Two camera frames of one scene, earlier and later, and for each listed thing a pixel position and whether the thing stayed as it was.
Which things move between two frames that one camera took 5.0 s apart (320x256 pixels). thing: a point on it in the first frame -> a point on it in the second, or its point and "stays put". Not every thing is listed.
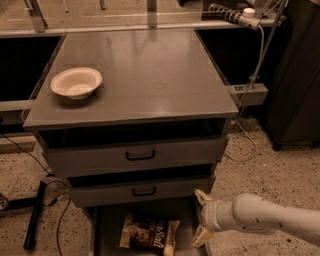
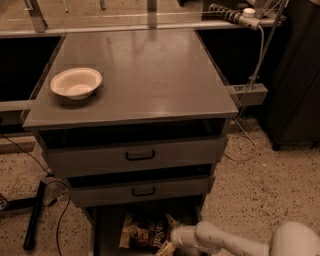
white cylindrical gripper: x=209 y=214 -> x=180 y=235
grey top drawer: x=89 y=151 stays put
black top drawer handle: x=141 y=158 stays put
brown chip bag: x=149 y=233 stays put
